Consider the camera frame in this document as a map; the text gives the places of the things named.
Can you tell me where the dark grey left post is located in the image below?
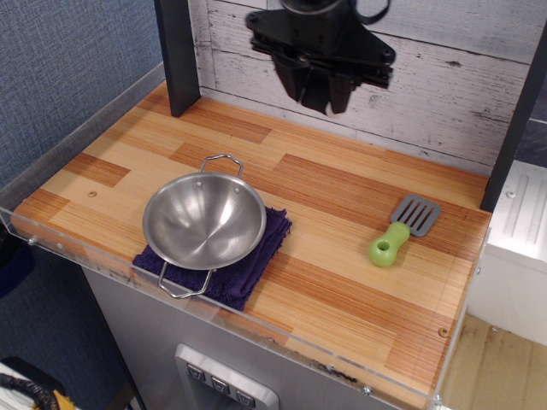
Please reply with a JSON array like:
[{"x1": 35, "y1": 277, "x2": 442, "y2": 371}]
[{"x1": 154, "y1": 0, "x2": 201, "y2": 117}]

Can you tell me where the steel bowl with wire handles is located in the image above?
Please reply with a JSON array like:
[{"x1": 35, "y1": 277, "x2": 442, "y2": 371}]
[{"x1": 143, "y1": 154, "x2": 267, "y2": 299}]

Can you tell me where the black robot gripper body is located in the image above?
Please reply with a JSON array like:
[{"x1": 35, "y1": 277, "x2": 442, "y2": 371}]
[{"x1": 245, "y1": 1, "x2": 396, "y2": 88}]

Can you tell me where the green and grey toy spatula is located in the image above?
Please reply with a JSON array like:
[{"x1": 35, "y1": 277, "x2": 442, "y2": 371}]
[{"x1": 368, "y1": 194, "x2": 441, "y2": 267}]

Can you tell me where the clear acrylic table guard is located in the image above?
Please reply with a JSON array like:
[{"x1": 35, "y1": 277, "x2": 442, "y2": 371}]
[{"x1": 1, "y1": 85, "x2": 490, "y2": 409}]

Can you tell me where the black braided cable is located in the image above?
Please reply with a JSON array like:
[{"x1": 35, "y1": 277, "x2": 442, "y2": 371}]
[{"x1": 0, "y1": 372, "x2": 59, "y2": 410}]

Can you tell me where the dark grey right post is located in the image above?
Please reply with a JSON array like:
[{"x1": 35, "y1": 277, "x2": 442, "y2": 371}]
[{"x1": 479, "y1": 26, "x2": 546, "y2": 212}]

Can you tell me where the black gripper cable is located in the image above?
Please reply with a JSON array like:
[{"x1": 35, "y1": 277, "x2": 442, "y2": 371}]
[{"x1": 354, "y1": 0, "x2": 392, "y2": 26}]

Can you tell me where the black and white sushi roll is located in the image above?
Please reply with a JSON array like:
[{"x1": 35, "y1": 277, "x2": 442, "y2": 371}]
[{"x1": 300, "y1": 68, "x2": 335, "y2": 116}]

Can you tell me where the purple cloth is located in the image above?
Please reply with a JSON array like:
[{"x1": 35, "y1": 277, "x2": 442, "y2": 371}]
[{"x1": 133, "y1": 208, "x2": 292, "y2": 311}]

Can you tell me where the white metal cabinet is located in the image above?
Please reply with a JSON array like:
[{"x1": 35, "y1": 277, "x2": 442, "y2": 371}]
[{"x1": 468, "y1": 161, "x2": 546, "y2": 345}]

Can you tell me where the dark grey post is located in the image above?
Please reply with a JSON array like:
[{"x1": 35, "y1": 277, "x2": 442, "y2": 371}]
[
  {"x1": 154, "y1": 0, "x2": 201, "y2": 117},
  {"x1": 479, "y1": 26, "x2": 546, "y2": 212}
]

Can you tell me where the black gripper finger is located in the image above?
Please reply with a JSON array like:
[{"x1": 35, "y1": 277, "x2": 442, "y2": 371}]
[
  {"x1": 326, "y1": 74, "x2": 362, "y2": 114},
  {"x1": 272, "y1": 55, "x2": 314, "y2": 103}
]

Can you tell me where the silver dispenser button panel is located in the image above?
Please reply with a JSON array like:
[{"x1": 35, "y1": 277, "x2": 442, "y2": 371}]
[{"x1": 174, "y1": 343, "x2": 279, "y2": 409}]

